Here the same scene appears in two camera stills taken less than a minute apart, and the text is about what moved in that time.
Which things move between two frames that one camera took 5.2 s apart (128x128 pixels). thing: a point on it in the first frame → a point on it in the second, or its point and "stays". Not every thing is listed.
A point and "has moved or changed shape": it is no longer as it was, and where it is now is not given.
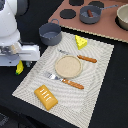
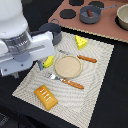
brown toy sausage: (90, 14) stays
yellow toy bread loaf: (46, 97) stays
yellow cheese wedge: (80, 42) stays
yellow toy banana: (19, 68) has moved or changed shape
